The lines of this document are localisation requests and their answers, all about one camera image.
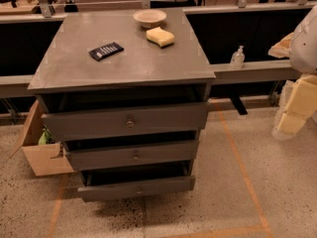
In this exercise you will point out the grey three-drawer cabinet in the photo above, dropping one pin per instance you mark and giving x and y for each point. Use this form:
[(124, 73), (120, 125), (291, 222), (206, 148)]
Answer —
[(68, 79)]

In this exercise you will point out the grey middle drawer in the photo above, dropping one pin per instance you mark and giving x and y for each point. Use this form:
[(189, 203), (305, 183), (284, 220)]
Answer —
[(114, 157)]

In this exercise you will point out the brown cardboard box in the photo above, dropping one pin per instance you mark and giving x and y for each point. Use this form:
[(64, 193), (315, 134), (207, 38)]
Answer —
[(47, 159)]

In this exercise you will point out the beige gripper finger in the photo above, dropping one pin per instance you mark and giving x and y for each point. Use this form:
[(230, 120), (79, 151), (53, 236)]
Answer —
[(282, 48)]

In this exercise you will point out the grey drawer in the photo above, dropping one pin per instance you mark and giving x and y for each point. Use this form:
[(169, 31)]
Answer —
[(136, 188), (114, 157), (95, 124)]

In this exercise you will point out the white ceramic bowl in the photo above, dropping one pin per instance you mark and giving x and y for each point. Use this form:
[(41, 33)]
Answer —
[(150, 18)]

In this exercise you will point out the grey top drawer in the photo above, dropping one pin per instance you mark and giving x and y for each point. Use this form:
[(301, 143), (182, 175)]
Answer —
[(95, 124)]

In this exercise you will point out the clear sanitizer pump bottle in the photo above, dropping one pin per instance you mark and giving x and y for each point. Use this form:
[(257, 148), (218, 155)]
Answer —
[(237, 59)]

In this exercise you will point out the green item in box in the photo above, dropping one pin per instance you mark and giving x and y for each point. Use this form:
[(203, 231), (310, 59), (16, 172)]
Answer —
[(46, 137)]

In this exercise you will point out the dark blue snack packet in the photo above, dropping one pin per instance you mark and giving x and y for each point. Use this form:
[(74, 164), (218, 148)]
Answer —
[(105, 51)]

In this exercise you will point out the grey metal railing ledge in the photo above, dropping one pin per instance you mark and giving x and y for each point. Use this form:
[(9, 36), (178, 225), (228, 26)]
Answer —
[(258, 71)]

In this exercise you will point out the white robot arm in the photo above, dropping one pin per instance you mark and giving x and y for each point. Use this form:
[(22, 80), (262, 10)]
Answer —
[(301, 45)]

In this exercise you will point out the grey bottom drawer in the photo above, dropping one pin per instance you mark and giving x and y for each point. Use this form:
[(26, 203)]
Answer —
[(136, 188)]

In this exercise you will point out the yellow sponge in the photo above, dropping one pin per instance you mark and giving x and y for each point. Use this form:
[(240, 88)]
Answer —
[(160, 37)]

